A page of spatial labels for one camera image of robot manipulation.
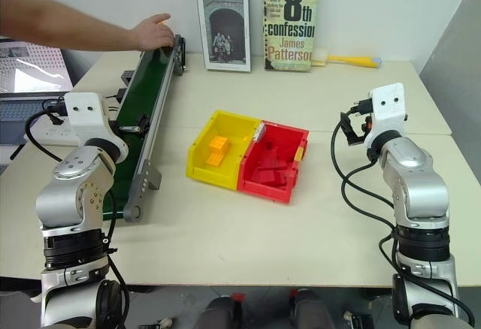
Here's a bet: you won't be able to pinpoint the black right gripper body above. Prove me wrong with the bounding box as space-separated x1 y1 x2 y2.
352 113 374 143

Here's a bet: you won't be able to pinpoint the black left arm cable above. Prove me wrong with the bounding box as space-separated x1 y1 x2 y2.
23 98 131 329

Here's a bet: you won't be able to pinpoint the person's bare hand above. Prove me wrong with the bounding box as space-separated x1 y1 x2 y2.
132 13 176 53

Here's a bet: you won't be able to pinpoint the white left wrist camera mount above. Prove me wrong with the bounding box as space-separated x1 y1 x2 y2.
62 92 113 148

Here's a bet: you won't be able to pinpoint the green conveyor belt unit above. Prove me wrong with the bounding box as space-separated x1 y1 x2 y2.
100 34 188 224

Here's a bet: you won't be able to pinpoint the yellow handled sponge brush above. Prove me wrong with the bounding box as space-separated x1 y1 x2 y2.
311 47 383 70

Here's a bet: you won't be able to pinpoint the grey perforated board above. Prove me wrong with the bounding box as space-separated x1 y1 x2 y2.
0 41 75 94

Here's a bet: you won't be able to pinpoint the grey laptop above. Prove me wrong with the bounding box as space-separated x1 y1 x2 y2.
0 91 73 146

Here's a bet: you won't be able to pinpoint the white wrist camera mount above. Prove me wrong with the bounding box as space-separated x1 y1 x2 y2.
363 83 409 146
62 92 113 148

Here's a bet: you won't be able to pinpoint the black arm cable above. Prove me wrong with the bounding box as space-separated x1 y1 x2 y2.
23 98 131 329
330 98 475 324

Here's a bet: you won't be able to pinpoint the white power strip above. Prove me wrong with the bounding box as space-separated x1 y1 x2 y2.
36 115 83 146

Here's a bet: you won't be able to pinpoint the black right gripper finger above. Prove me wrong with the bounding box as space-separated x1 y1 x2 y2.
339 110 357 129
344 128 365 146

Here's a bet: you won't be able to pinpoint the red plastic bin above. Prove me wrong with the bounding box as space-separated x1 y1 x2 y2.
236 119 310 205

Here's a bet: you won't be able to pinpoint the graphic design book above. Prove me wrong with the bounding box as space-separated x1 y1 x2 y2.
194 0 252 73

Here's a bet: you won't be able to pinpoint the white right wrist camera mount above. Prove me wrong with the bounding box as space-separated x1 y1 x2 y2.
363 83 409 146

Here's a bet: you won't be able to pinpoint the dark rounded shapes under table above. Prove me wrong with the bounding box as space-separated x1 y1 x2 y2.
191 286 336 329

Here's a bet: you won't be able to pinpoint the yellow plastic bin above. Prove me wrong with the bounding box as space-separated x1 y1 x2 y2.
186 109 263 190

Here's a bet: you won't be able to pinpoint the pile of red bricks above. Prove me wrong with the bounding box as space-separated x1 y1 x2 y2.
252 140 300 191

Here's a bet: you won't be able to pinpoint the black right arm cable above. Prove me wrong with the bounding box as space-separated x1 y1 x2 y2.
330 98 475 324

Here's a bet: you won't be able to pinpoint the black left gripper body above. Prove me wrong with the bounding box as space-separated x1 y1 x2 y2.
106 116 125 138

